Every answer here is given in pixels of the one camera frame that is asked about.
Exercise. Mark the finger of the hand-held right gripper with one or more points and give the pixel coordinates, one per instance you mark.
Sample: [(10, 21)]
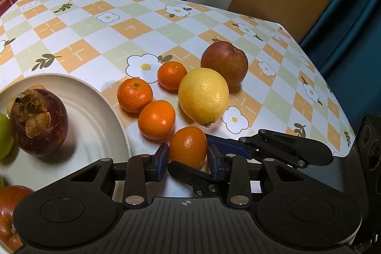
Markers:
[(184, 171), (297, 149)]

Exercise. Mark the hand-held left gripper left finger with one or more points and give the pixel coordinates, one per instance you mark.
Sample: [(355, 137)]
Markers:
[(162, 160)]

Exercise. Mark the teal curtain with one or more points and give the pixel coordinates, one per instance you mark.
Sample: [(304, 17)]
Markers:
[(351, 33)]

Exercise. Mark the yellow lemon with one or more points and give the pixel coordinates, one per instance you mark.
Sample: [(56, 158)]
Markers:
[(204, 94)]

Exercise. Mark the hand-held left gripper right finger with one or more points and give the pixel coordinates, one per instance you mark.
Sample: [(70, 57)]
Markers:
[(213, 161)]

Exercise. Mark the dark purple mangosteen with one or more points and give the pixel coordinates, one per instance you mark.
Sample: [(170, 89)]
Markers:
[(44, 129)]

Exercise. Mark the orange tangerine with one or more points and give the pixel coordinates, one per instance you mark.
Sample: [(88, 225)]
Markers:
[(156, 119), (172, 75), (188, 147), (134, 94)]

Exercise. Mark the checkered floral tablecloth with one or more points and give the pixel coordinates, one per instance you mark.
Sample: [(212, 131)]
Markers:
[(89, 33)]

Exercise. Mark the green round fruit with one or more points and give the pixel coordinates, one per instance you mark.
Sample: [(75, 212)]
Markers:
[(4, 135), (1, 182)]

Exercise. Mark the red-brown apple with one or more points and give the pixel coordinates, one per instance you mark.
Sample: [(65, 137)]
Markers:
[(224, 63), (9, 212)]

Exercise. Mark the white oval plate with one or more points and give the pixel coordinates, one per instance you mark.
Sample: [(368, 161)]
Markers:
[(89, 123)]

